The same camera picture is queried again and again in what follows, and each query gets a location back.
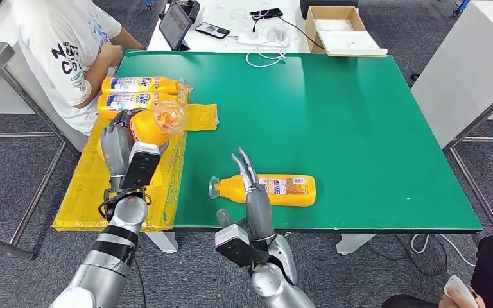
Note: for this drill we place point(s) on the white charger adapter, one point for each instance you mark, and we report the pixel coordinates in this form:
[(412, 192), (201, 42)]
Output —
[(279, 32)]

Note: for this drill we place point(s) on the person's hand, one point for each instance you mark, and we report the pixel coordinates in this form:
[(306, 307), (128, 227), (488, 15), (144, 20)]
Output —
[(472, 302)]

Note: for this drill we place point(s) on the blue metal rack foot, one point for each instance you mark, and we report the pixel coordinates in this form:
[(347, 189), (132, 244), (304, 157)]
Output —
[(461, 6), (148, 3)]

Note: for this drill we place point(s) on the yellow taped cardboard sheet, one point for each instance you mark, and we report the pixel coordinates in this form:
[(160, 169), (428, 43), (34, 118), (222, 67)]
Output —
[(85, 200)]

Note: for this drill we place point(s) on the black smartphone round camera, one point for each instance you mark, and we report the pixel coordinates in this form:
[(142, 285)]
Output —
[(212, 30)]

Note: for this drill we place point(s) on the orange detergent bottle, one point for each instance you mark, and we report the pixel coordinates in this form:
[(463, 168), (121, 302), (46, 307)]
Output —
[(148, 129), (170, 86), (297, 200), (102, 111)]

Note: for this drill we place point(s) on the white power strip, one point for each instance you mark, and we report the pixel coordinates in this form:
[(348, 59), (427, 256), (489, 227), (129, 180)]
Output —
[(249, 40)]

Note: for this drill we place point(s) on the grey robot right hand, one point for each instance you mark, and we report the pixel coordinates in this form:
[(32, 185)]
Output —
[(259, 212)]

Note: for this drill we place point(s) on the brown cardboard box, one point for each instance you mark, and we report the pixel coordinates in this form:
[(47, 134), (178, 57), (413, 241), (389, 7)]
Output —
[(311, 36)]

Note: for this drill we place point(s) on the person's right hand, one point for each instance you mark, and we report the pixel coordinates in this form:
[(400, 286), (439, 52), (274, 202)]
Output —
[(111, 55)]

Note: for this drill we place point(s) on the white table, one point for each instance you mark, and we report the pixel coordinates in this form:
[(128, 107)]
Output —
[(211, 46)]

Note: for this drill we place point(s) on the black electronic device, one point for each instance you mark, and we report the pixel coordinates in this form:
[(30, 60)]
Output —
[(191, 8)]

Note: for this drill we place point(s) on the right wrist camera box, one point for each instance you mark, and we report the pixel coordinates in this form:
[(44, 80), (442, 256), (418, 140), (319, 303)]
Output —
[(238, 248)]

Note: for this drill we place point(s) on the white packing insert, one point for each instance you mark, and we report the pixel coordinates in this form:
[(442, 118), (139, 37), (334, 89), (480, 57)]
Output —
[(332, 25)]

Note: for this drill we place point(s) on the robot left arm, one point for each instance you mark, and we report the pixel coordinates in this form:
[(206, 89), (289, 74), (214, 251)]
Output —
[(114, 238)]

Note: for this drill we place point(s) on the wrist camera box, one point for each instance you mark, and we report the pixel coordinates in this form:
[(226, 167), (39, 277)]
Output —
[(238, 248), (142, 168)]

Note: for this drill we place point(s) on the white computer mouse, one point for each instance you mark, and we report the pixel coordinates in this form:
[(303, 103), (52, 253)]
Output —
[(457, 287)]

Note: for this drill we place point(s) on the black tablet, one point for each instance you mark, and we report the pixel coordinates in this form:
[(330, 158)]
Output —
[(174, 24)]

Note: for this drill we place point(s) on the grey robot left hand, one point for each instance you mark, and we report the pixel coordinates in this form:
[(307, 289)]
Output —
[(117, 148)]

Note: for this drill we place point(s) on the white box lid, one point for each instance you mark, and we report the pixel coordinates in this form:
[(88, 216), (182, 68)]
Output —
[(352, 43)]

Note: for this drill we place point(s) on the green work table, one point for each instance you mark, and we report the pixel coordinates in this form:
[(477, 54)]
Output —
[(357, 127)]

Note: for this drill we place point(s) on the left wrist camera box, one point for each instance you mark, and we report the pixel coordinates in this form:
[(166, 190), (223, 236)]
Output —
[(142, 168)]

